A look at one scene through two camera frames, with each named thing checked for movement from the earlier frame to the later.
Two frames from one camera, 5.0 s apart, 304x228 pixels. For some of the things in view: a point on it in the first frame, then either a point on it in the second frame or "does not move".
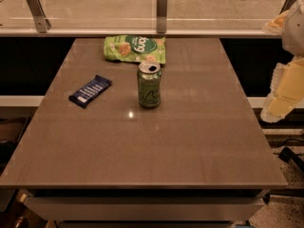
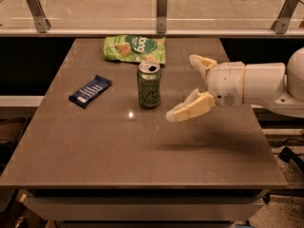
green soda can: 149,84 does not move
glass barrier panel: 143,7 does not move
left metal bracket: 33,2 does not move
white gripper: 294,35 → 227,84
